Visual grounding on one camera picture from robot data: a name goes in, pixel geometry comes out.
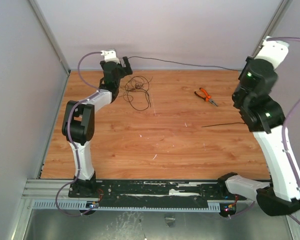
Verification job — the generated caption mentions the black wire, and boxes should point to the black wire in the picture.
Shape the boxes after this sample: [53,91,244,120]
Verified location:
[127,55,242,72]
[122,75,153,111]

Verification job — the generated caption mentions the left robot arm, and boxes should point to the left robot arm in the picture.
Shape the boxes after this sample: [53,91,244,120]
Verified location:
[61,56,133,198]

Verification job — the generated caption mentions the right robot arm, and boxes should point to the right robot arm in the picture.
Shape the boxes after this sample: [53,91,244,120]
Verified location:
[216,36,300,217]

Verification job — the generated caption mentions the black zip tie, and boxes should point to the black zip tie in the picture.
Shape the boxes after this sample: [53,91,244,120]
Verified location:
[201,122,245,128]

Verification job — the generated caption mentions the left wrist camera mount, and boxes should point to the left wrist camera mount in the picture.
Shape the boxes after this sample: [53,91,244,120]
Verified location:
[100,48,121,64]

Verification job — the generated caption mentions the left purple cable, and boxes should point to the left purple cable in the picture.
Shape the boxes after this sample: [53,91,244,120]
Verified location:
[55,51,103,217]

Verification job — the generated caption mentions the orange handled pliers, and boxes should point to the orange handled pliers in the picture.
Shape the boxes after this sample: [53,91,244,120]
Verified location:
[194,87,218,107]

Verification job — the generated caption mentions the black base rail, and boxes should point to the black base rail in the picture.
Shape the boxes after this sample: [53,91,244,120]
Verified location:
[68,179,243,209]

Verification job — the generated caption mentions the grey slotted cable duct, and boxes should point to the grey slotted cable duct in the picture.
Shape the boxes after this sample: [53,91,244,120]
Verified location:
[31,199,221,213]

